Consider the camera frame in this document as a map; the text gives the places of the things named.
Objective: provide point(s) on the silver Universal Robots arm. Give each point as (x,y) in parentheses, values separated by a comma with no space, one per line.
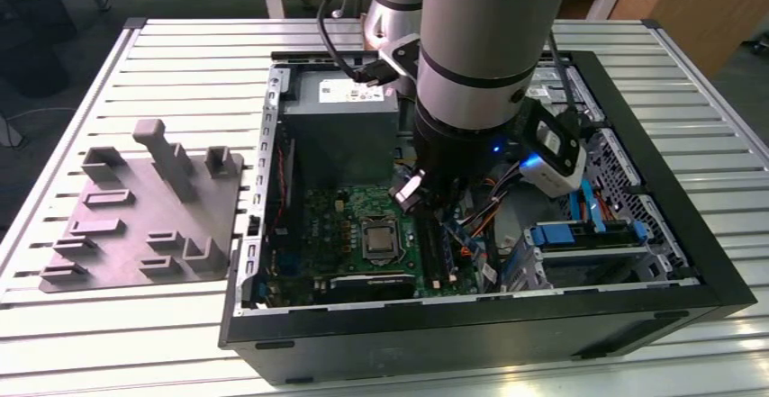
(480,32)

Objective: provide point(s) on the grey power supply unit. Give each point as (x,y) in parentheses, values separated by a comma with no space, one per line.
(341,140)

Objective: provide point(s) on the silver CPU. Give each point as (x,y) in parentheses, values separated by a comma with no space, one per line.
(377,239)

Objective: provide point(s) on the hard disk in blue carrier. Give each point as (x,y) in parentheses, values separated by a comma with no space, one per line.
(555,235)

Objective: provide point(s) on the green motherboard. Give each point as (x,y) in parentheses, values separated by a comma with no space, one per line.
(327,217)

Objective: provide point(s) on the metal drive cage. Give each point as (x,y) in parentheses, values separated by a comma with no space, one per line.
(584,95)

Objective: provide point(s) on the black graphics card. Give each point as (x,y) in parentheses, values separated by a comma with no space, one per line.
(372,284)

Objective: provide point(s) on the metal disk bay cage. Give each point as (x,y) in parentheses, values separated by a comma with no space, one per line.
(600,253)

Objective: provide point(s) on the black open PC case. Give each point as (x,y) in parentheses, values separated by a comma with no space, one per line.
(480,338)

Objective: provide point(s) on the grey parts rack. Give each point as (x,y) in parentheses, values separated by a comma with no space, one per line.
(156,217)

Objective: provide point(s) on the wooden cabinet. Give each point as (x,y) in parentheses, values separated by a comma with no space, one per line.
(708,10)

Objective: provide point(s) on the black office chair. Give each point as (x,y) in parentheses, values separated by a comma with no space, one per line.
(36,46)

